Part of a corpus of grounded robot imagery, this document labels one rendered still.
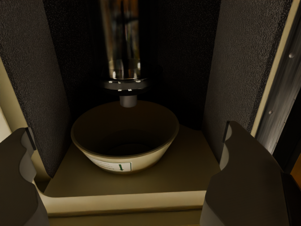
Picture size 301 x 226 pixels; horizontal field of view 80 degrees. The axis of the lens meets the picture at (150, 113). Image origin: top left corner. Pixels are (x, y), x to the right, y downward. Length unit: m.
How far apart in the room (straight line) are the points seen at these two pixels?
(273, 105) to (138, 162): 0.17
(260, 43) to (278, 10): 0.03
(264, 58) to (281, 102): 0.05
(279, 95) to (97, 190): 0.25
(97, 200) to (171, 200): 0.10
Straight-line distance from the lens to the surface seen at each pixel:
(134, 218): 0.30
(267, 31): 0.21
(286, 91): 0.23
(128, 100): 0.28
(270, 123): 0.24
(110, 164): 0.26
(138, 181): 0.28
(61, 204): 0.30
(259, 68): 0.21
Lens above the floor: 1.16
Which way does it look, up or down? 29 degrees up
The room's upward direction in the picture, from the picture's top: 180 degrees clockwise
